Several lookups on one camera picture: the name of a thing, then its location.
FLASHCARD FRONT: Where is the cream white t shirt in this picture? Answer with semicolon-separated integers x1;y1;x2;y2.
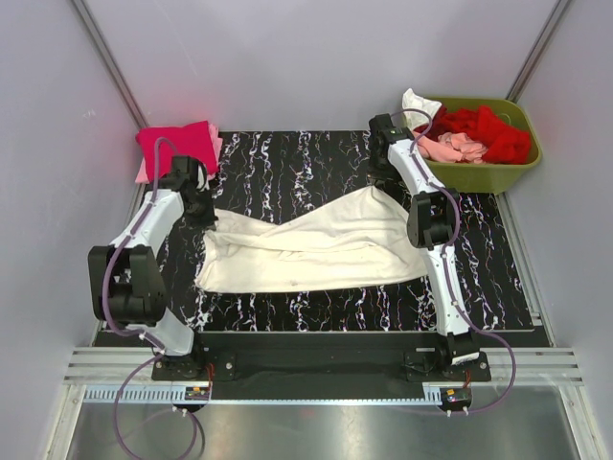
195;186;426;293

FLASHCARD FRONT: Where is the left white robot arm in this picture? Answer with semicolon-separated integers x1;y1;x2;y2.
87;156;216;380

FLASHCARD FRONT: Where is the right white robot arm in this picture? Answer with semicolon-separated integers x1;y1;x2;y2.
369;114;480;380

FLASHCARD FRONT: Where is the white cloth in bin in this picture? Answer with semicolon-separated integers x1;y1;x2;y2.
401;88;443;129

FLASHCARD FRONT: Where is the dark red cloth in bin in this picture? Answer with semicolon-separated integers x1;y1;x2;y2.
413;105;449;142

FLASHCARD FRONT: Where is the pink cloth in bin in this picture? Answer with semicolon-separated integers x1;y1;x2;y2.
418;132;488;164

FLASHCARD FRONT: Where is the olive green plastic bin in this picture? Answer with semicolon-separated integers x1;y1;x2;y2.
424;96;542;195

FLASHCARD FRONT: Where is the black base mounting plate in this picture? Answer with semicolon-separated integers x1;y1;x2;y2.
93;330;552;402

